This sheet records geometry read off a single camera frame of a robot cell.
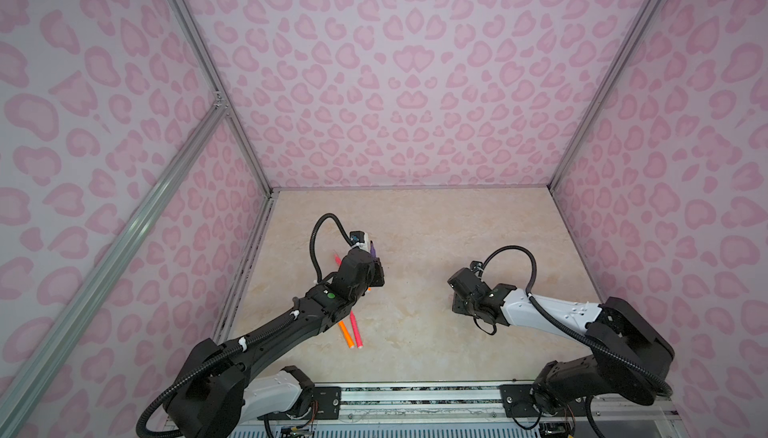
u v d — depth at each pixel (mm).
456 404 750
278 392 578
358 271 618
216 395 395
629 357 429
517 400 750
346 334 839
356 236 725
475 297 678
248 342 449
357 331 846
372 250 819
